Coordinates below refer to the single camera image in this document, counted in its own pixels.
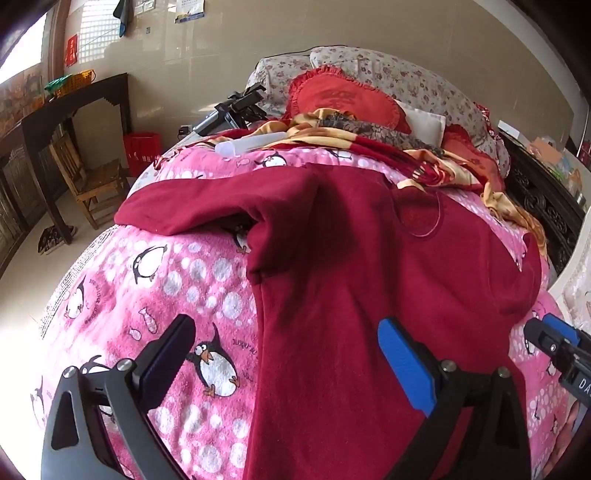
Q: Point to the pile of small packets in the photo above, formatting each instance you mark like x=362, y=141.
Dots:
x=561, y=161

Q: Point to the black tripod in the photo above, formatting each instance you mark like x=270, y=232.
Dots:
x=244, y=99

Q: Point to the dark red shirt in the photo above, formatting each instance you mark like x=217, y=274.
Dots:
x=346, y=258

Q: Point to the pink penguin print blanket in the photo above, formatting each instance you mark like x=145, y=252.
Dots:
x=138, y=286

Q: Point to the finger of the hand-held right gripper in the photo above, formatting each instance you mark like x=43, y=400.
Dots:
x=538, y=334
x=561, y=325

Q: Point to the pair of shoes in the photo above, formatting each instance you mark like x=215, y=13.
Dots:
x=55, y=240

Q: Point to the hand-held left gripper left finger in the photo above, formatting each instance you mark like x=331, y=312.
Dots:
x=161, y=364

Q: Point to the dark carved wooden headboard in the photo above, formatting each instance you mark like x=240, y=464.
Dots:
x=540, y=198

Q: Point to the dark hanging cloth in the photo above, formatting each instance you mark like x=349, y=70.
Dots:
x=123, y=16

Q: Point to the white plastic tube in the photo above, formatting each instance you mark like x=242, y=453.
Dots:
x=249, y=143

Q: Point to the white pillow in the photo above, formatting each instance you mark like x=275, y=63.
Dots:
x=427, y=122

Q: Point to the yellow plastic basket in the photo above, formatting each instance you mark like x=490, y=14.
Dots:
x=78, y=82

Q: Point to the wooden chair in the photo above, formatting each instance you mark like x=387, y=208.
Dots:
x=99, y=180

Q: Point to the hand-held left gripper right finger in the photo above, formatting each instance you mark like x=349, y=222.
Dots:
x=406, y=364

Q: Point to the dark wooden table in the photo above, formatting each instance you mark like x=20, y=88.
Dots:
x=74, y=99

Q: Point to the green plastic item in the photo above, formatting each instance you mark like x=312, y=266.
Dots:
x=55, y=84

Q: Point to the dark patterned cloth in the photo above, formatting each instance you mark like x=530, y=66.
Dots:
x=369, y=131

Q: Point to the red and yellow blanket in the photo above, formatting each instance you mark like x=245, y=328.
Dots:
x=332, y=134

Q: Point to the white floral cushion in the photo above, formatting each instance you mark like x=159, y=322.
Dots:
x=575, y=286

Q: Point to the red wall sign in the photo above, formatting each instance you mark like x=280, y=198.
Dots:
x=72, y=50

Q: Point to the window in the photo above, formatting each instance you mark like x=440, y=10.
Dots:
x=23, y=46

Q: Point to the red heart-shaped pillow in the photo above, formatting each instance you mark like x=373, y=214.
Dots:
x=341, y=97
x=471, y=157

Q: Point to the red box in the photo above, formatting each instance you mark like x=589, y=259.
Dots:
x=143, y=152

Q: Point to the wall calendar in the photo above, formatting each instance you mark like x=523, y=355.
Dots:
x=190, y=14

